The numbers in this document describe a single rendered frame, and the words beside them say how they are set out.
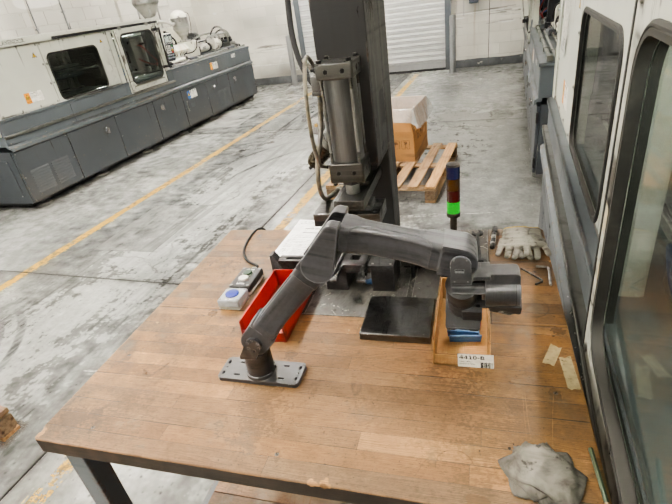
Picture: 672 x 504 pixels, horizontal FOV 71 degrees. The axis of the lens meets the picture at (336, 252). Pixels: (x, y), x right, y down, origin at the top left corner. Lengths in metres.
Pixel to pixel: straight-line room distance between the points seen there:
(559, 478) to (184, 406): 0.75
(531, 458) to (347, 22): 0.97
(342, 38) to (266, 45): 10.33
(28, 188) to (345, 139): 5.16
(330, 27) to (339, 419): 0.88
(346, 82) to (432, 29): 9.25
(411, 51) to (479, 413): 9.76
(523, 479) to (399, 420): 0.24
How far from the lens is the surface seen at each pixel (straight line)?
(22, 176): 6.04
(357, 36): 1.20
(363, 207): 1.20
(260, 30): 11.54
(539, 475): 0.91
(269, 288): 1.36
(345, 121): 1.15
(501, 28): 10.33
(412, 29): 10.43
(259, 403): 1.07
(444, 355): 1.07
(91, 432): 1.19
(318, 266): 0.85
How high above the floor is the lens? 1.65
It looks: 29 degrees down
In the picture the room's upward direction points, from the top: 9 degrees counter-clockwise
